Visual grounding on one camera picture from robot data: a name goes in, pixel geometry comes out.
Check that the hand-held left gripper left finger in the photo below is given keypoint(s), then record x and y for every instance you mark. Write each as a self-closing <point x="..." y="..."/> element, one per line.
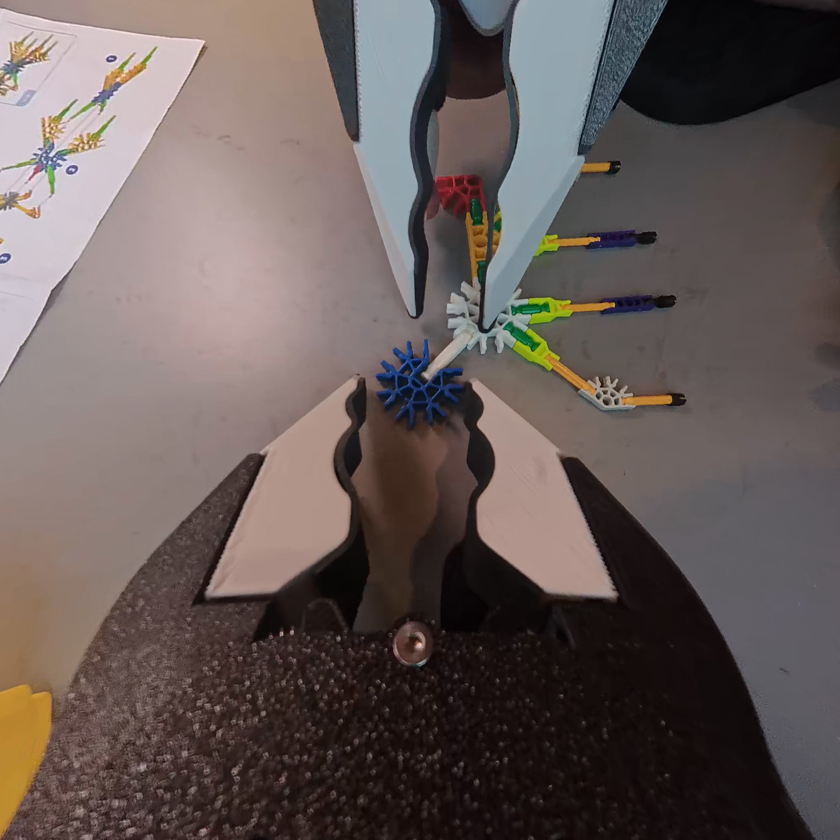
<point x="289" y="518"/>

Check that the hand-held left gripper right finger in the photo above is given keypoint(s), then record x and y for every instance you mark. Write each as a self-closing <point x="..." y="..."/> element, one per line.
<point x="538" y="525"/>

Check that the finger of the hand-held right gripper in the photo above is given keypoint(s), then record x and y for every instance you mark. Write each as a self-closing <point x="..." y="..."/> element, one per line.
<point x="551" y="164"/>
<point x="387" y="164"/>

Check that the multicoloured construction toy model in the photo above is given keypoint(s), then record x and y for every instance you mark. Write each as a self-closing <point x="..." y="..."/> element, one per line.
<point x="463" y="305"/>

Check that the blue snowflake connector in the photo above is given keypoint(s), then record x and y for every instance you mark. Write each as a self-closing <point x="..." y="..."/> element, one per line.
<point x="413" y="387"/>

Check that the yellow plastic bin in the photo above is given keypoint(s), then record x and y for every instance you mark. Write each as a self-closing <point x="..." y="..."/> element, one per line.
<point x="23" y="735"/>

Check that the grey desk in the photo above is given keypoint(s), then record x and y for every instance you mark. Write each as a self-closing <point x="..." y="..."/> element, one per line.
<point x="229" y="295"/>

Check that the person's right hand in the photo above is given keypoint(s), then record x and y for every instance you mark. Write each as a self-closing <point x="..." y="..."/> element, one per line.
<point x="476" y="69"/>

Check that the white instruction sheet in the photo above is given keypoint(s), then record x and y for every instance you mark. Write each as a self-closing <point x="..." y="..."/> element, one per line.
<point x="79" y="164"/>

